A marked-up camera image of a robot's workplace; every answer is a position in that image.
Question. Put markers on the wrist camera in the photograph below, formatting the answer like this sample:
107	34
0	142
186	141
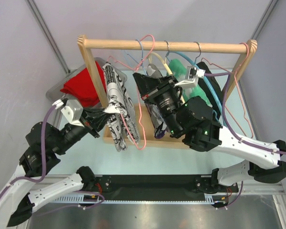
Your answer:
192	76
71	109

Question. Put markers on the wooden clothes rack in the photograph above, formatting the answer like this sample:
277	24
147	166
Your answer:
86	45

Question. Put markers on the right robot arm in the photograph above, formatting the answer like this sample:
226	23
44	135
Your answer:
194	121

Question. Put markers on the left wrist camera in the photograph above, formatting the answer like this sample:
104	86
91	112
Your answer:
71	109

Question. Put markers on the aluminium rail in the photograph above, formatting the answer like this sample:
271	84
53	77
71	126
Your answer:
259	186

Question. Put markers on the red trousers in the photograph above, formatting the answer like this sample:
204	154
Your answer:
82	88

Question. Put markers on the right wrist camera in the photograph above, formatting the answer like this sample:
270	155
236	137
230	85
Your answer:
192	76

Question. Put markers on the purple camouflage trousers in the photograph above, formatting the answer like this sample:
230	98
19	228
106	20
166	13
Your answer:
160	127

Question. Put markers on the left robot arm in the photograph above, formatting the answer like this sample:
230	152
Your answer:
17	199

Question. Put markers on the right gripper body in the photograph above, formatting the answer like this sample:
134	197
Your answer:
168	103

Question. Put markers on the cream wooden hanger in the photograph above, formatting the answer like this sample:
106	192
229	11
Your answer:
162	62

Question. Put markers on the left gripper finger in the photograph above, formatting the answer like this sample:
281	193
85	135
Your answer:
98	122
94	112

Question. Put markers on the blue plastic hanger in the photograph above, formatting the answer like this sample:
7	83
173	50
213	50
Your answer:
214	95

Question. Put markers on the clear plastic bin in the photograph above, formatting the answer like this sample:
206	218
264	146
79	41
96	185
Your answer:
54	93

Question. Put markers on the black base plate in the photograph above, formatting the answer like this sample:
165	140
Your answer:
159	187

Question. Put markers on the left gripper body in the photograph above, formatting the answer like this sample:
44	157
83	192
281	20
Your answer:
72	134

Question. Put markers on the light blue wire hanger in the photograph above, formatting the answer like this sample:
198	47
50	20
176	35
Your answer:
137	62

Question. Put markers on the black white print trousers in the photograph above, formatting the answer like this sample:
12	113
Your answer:
120	105

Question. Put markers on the green tie-dye trousers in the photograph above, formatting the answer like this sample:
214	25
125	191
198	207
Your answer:
179	72

